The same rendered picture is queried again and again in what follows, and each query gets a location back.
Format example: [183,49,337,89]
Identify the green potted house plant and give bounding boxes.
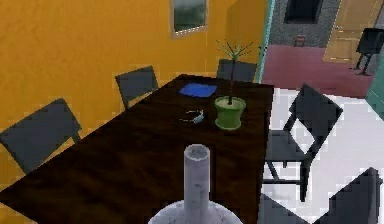
[213,39,263,131]

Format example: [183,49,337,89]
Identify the black chair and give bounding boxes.
[352,27,384,77]

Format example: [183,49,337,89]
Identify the dark grey chair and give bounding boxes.
[0,97,83,175]
[216,58,258,83]
[114,65,160,111]
[259,167,384,224]
[263,83,344,203]

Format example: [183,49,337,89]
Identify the grey marble vase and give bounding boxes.
[147,144,244,224]

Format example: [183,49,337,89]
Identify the blue cloth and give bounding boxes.
[178,82,218,99]

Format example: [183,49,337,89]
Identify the yellow room door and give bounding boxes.
[322,0,384,64]

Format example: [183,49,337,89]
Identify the dark window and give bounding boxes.
[283,0,324,25]

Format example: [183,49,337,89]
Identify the dark wooden dining table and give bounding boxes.
[0,73,275,224]

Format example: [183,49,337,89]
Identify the framed wall picture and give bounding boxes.
[169,0,210,40]

